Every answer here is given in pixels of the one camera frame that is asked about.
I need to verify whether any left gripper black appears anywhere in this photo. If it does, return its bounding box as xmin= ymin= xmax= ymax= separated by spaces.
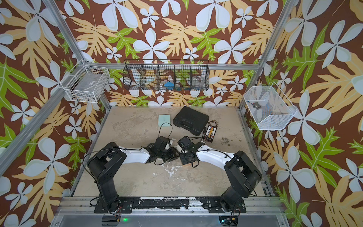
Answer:
xmin=157 ymin=146 xmax=182 ymax=161

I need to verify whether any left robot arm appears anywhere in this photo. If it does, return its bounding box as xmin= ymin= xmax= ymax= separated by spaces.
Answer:
xmin=85 ymin=136 xmax=179 ymax=213

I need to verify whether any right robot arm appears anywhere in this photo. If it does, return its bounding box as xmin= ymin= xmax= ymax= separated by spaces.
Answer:
xmin=176 ymin=136 xmax=262 ymax=213

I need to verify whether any metal ratchet wrench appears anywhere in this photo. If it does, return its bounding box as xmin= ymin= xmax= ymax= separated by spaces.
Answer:
xmin=200 ymin=127 xmax=207 ymax=142

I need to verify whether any black plastic tool case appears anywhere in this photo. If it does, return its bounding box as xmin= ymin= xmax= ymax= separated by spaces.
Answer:
xmin=173 ymin=107 xmax=209 ymax=136

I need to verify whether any yellow multimeter with leads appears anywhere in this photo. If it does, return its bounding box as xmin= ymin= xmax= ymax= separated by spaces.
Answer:
xmin=204 ymin=120 xmax=218 ymax=142

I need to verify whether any blue object in basket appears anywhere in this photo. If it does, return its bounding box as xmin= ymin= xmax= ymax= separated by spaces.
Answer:
xmin=164 ymin=81 xmax=175 ymax=90

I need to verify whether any dark small object in basket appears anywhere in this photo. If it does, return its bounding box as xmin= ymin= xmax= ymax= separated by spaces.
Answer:
xmin=251 ymin=102 xmax=261 ymax=110

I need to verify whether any white mesh basket right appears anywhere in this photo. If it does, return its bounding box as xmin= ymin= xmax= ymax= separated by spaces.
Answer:
xmin=244 ymin=82 xmax=297 ymax=131

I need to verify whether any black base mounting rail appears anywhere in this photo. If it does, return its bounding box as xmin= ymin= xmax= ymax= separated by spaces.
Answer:
xmin=94 ymin=196 xmax=246 ymax=214

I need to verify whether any black wire basket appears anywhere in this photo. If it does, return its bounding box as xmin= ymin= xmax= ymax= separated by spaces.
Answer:
xmin=122 ymin=59 xmax=210 ymax=91

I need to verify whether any white wire basket left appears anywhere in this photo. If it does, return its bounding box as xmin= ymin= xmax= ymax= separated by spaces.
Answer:
xmin=63 ymin=65 xmax=110 ymax=103

